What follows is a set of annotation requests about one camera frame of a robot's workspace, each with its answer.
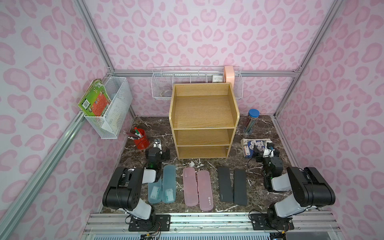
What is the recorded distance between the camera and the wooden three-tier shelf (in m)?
0.75

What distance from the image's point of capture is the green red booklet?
0.67 m

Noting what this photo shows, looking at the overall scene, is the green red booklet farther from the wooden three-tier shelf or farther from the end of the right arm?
the end of the right arm
